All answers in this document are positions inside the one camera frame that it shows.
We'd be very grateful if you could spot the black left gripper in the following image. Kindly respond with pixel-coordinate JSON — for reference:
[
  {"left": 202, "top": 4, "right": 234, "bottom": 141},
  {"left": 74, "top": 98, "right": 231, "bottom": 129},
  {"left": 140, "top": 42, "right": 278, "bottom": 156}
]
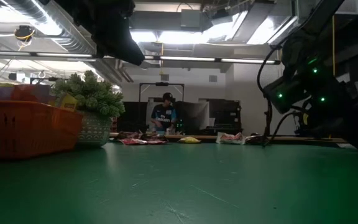
[{"left": 54, "top": 0, "right": 146, "bottom": 66}]

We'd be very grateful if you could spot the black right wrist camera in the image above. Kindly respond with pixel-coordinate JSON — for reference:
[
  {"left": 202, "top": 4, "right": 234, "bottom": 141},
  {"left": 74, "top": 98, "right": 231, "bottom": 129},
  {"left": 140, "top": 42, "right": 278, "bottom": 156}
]
[{"left": 262, "top": 74, "right": 311, "bottom": 115}]

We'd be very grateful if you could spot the person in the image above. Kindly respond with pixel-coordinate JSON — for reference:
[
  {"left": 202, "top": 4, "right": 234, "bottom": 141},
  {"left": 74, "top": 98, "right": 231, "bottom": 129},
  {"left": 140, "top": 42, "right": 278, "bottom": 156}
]
[{"left": 149, "top": 91, "right": 179, "bottom": 135}]

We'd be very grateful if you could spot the ceiling light panel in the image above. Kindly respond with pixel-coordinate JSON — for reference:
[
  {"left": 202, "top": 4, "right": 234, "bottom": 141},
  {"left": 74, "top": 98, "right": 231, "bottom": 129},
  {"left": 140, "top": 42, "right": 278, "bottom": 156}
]
[{"left": 129, "top": 29, "right": 204, "bottom": 44}]

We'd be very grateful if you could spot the black equipment rack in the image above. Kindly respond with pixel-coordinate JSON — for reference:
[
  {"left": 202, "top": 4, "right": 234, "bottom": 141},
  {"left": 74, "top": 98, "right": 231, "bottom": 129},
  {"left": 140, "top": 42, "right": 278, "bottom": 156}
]
[{"left": 208, "top": 98, "right": 242, "bottom": 135}]

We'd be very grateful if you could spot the black yellow cable reel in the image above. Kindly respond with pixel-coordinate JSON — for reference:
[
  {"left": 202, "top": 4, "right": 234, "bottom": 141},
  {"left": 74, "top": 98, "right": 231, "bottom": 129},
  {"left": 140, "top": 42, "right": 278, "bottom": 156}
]
[{"left": 13, "top": 25, "right": 36, "bottom": 43}]

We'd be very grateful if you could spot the large silver ceiling duct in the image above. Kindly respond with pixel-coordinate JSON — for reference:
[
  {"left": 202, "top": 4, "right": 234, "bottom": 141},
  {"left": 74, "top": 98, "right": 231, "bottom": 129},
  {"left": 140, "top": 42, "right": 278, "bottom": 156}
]
[{"left": 0, "top": 0, "right": 130, "bottom": 85}]

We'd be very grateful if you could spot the long LED light bar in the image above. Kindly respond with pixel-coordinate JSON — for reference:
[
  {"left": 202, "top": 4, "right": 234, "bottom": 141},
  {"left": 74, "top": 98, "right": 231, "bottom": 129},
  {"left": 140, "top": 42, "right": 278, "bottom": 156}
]
[{"left": 0, "top": 51, "right": 282, "bottom": 65}]

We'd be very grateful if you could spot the black frame stand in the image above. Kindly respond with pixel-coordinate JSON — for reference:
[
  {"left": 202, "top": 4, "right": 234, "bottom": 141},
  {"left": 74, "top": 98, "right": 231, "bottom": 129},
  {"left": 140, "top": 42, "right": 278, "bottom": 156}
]
[{"left": 138, "top": 82, "right": 185, "bottom": 103}]

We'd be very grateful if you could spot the pale green succulent in pot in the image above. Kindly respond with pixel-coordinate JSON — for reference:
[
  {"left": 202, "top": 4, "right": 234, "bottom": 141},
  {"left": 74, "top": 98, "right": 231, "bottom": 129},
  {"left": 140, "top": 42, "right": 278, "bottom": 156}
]
[{"left": 50, "top": 70, "right": 126, "bottom": 149}]

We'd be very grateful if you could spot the dark brown candy wrapper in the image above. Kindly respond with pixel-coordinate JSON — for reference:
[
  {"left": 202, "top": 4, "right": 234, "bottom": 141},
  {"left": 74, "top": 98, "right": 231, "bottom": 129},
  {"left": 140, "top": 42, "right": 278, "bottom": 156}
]
[{"left": 114, "top": 130, "right": 144, "bottom": 141}]

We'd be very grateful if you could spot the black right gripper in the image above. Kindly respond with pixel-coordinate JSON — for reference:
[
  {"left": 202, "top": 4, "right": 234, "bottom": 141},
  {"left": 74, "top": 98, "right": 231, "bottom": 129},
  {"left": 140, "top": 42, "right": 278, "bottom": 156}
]
[{"left": 282, "top": 30, "right": 358, "bottom": 154}]

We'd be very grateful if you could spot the white red candy bar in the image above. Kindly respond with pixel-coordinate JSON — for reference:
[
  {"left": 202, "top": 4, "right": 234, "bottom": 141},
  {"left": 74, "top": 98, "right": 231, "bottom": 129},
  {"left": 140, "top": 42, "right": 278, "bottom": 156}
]
[
  {"left": 336, "top": 142, "right": 358, "bottom": 152},
  {"left": 215, "top": 131, "right": 247, "bottom": 146}
]

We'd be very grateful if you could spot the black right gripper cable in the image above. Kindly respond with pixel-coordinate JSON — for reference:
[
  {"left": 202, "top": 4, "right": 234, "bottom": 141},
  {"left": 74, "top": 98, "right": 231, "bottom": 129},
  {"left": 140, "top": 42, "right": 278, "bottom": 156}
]
[{"left": 255, "top": 45, "right": 296, "bottom": 147}]

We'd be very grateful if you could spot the black monitor panel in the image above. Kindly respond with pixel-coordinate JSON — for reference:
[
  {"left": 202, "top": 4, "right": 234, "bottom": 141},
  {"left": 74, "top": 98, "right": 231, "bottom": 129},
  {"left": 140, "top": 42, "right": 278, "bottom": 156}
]
[
  {"left": 116, "top": 101, "right": 149, "bottom": 133},
  {"left": 174, "top": 101, "right": 209, "bottom": 134}
]

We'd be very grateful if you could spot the grey ceiling vent box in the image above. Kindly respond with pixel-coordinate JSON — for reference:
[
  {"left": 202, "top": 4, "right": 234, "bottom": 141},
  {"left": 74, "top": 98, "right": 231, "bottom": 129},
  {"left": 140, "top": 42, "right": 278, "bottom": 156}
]
[{"left": 180, "top": 9, "right": 203, "bottom": 29}]

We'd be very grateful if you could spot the orange plastic basket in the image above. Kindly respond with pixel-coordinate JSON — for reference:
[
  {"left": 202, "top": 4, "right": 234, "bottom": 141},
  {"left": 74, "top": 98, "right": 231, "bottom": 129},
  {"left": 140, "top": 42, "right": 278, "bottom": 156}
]
[{"left": 0, "top": 99, "right": 85, "bottom": 160}]

